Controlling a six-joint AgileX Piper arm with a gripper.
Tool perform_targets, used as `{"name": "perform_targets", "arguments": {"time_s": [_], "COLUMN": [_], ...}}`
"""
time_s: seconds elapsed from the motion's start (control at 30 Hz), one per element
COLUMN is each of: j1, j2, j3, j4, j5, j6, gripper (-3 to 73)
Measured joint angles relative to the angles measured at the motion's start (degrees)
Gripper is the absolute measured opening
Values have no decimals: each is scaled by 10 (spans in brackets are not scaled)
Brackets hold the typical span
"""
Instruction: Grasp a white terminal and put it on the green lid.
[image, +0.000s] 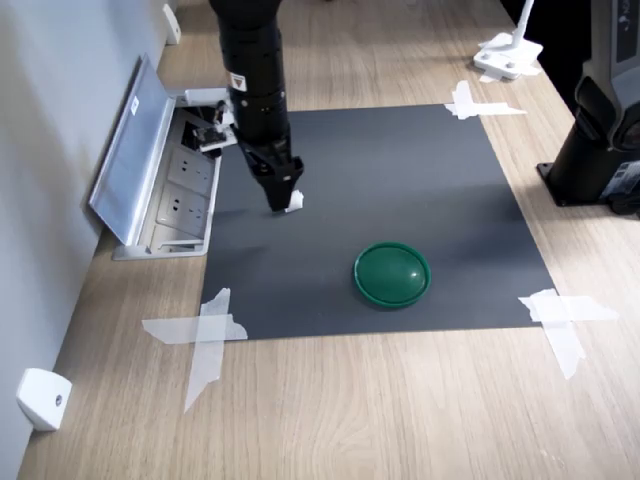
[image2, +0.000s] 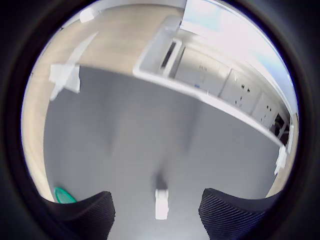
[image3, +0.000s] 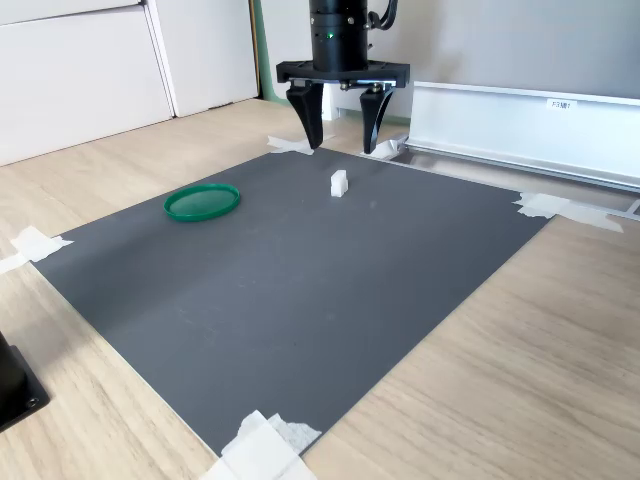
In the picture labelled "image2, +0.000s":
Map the small white plastic terminal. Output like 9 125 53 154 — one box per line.
154 188 169 221

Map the round green lid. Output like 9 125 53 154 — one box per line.
54 186 78 205

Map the white tape strip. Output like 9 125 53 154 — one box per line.
66 30 99 66
48 63 82 102
273 144 289 176

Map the dark grey mat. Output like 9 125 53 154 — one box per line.
43 64 289 240

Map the white power socket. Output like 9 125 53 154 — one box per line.
251 91 280 125
219 68 263 114

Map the silver cable duct box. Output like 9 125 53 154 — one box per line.
132 0 300 155

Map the small white corner bracket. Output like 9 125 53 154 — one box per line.
79 7 96 24

